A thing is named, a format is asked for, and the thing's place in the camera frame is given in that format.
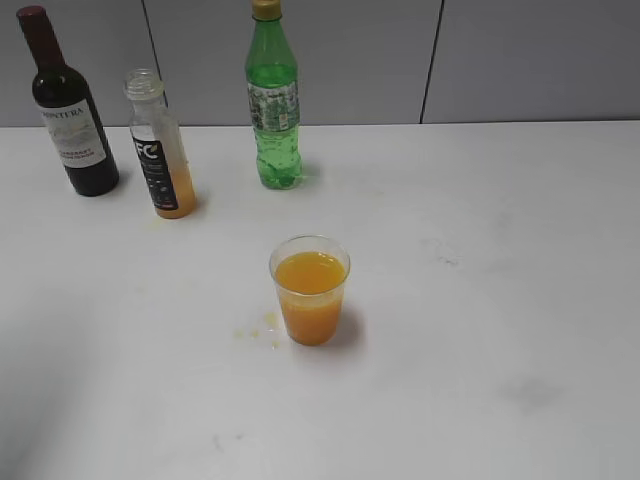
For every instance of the transparent plastic cup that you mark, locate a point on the transparent plastic cup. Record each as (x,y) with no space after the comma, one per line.
(310,273)

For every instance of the NFC orange juice bottle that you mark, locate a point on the NFC orange juice bottle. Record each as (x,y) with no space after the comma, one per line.
(158,144)

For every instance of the green plastic soda bottle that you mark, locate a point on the green plastic soda bottle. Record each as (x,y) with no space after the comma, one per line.
(271,72)

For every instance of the dark red wine bottle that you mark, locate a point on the dark red wine bottle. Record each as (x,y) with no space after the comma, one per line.
(68,109)

